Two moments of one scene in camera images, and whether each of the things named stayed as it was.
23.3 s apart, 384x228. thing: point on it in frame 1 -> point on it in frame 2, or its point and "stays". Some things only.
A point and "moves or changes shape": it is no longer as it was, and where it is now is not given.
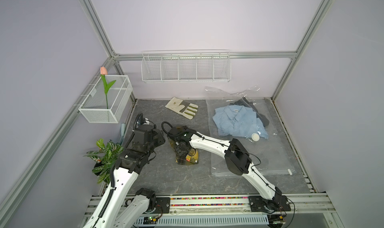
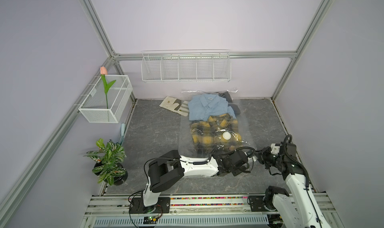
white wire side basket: x=106 y=101 stays
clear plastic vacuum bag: x=247 y=117 moves or changes shape
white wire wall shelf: x=186 y=65 stays
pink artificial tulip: x=103 y=72 stays
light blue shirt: x=238 y=120 -> x=201 y=107
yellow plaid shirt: x=191 y=156 moves or changes shape
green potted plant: x=105 y=158 stays
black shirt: x=246 y=102 -> x=225 y=94
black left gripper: x=159 y=136 -> x=239 y=170
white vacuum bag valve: x=255 y=137 -> x=226 y=135
